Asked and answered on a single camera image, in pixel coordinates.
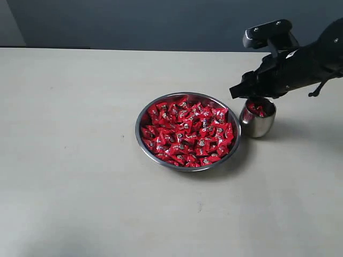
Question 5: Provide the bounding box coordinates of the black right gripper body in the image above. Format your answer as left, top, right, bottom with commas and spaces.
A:
256, 44, 342, 99

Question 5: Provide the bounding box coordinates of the red candy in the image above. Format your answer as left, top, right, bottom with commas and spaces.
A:
246, 100, 267, 117

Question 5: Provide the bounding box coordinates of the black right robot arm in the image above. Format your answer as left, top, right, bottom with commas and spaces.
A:
229, 19, 342, 99

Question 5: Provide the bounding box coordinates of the steel bowl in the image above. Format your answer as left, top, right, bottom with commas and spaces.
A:
135, 92, 242, 172

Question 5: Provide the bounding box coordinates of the steel cup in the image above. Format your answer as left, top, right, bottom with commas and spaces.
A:
239, 97, 277, 138

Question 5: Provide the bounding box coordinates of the pile of red candies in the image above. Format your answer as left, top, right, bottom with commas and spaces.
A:
140, 99, 235, 168

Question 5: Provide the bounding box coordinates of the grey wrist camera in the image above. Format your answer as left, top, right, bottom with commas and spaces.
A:
242, 19, 299, 51

